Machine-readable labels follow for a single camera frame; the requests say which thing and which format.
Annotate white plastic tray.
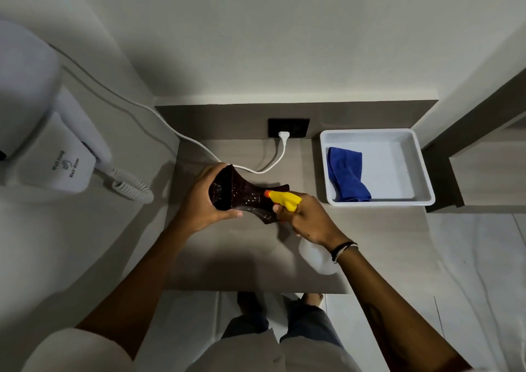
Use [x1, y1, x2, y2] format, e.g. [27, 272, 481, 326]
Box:
[320, 128, 436, 207]

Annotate blue cloth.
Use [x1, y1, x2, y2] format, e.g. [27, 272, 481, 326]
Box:
[327, 147, 372, 203]

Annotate white coiled cord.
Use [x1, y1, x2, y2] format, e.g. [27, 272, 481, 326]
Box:
[95, 160, 155, 204]

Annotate blue jeans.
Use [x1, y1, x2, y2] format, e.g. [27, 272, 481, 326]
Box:
[221, 297, 344, 348]

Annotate yellow nozzle spray bottle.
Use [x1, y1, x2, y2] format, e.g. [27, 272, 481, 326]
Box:
[264, 190, 342, 276]

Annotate person's left forearm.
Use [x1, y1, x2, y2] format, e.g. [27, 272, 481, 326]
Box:
[75, 217, 194, 361]

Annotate person's right hand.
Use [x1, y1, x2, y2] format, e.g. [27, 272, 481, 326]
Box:
[272, 193, 351, 252]

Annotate white hair dryer wall holder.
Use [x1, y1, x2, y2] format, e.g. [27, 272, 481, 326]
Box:
[4, 112, 98, 194]

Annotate black wall socket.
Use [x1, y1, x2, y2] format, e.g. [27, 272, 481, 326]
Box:
[268, 118, 310, 139]

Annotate black and white wrist bracelet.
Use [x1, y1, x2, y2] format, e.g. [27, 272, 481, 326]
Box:
[330, 241, 359, 264]

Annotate person's right forearm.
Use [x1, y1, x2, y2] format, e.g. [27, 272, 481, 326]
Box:
[334, 242, 474, 372]

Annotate person's left hand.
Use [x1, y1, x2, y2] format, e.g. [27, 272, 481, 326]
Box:
[172, 163, 244, 237]

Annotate grey wooden shelf unit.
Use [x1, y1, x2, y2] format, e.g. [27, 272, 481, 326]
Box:
[422, 68, 526, 214]

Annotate person's left foot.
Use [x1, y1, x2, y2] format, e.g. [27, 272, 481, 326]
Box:
[237, 291, 268, 323]

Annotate white power cable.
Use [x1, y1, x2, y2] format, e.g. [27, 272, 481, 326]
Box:
[48, 43, 287, 175]

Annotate white shirt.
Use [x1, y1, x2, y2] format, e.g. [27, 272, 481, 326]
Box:
[21, 328, 363, 372]

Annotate white hair dryer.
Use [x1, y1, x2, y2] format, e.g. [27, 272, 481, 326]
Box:
[0, 18, 113, 164]

